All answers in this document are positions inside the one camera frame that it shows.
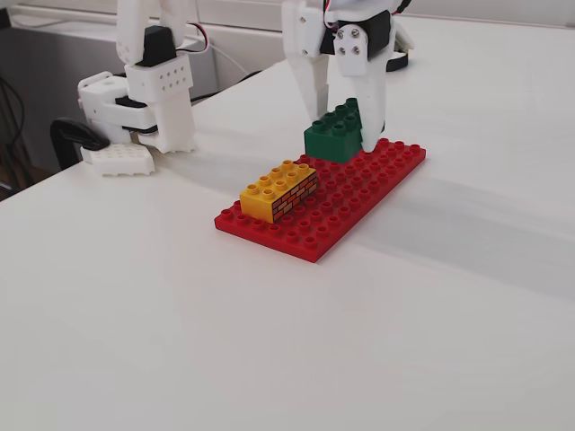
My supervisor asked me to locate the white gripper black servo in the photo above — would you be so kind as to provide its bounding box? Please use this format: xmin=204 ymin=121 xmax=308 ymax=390
xmin=281 ymin=0 xmax=404 ymax=154

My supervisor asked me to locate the large green lego brick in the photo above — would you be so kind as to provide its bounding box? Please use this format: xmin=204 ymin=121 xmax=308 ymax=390
xmin=303 ymin=97 xmax=364 ymax=165

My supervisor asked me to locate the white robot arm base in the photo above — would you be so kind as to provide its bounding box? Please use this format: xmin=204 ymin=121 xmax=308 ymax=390
xmin=76 ymin=71 xmax=158 ymax=178

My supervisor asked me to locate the red lego baseplate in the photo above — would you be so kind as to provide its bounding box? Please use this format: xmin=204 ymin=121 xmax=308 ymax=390
xmin=214 ymin=137 xmax=429 ymax=265

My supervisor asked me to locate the yellow lego brick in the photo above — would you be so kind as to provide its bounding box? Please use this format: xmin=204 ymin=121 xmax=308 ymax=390
xmin=239 ymin=159 xmax=319 ymax=224

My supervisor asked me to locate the black table clamp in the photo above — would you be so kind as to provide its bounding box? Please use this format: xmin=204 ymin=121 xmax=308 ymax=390
xmin=49 ymin=117 xmax=111 ymax=174

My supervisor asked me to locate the red white servo wire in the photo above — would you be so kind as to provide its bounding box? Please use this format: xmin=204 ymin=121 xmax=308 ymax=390
xmin=181 ymin=21 xmax=211 ymax=56

